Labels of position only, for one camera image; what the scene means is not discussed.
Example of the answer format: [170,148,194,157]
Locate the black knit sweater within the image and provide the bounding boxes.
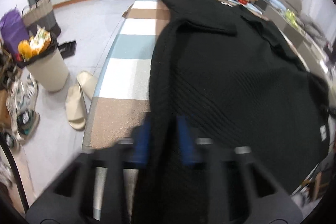
[131,0,330,224]

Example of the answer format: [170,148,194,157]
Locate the sneaker on floor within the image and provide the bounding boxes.
[14,79,40,141]

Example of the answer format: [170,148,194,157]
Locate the woven laundry basket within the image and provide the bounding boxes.
[21,0,62,37]

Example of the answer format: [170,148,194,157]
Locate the cream slipper near table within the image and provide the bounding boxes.
[66,83,87,131]

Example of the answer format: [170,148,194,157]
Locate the checkered table cloth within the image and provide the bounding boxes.
[81,0,310,222]

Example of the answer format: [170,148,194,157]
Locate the cream slipper far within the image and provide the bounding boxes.
[76,71,98,100]

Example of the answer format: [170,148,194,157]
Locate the purple bag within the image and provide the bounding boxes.
[1,9,29,54]

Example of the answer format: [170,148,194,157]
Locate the black tray on floor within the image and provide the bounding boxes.
[58,40,76,59]

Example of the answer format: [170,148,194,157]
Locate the green plush toy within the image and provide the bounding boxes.
[284,9,299,28]

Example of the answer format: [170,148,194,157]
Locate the beige trash bin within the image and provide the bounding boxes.
[16,29,70,93]

